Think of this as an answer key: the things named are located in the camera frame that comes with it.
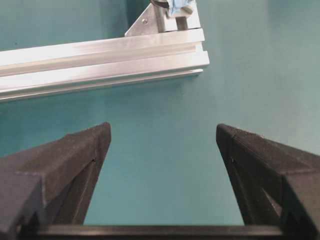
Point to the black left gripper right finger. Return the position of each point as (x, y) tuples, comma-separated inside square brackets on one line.
[(274, 184)]

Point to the aluminium extrusion frame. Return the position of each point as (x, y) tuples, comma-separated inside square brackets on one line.
[(160, 44)]

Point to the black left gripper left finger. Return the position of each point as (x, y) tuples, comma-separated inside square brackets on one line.
[(52, 183)]

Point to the blue tape piece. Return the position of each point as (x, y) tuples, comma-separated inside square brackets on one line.
[(174, 6)]

